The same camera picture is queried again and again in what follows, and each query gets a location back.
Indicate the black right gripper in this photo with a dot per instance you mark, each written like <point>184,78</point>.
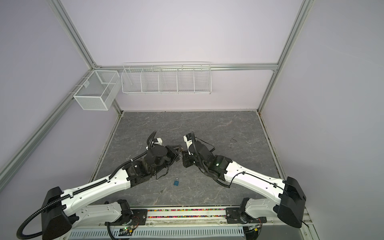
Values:
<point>187,156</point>

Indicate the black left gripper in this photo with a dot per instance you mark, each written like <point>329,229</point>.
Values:
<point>173,151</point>

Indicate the brass padlock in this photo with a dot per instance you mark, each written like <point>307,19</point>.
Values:
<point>180,153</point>

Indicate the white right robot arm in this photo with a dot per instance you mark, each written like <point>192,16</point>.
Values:
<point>284,198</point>

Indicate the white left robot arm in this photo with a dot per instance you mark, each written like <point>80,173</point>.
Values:
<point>61,209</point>

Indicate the white mesh box basket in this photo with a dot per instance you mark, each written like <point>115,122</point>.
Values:
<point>99,90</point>

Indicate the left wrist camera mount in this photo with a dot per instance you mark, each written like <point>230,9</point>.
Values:
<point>158,141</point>

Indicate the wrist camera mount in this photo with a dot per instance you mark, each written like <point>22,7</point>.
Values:
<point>188,140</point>
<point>158,141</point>

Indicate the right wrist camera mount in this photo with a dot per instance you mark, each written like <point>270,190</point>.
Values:
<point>188,140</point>

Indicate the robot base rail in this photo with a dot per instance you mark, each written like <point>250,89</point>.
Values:
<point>177,223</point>

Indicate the white wire shelf basket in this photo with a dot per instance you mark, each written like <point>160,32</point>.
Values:
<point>166,78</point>

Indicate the aluminium enclosure frame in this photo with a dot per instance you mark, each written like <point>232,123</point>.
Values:
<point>40,66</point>

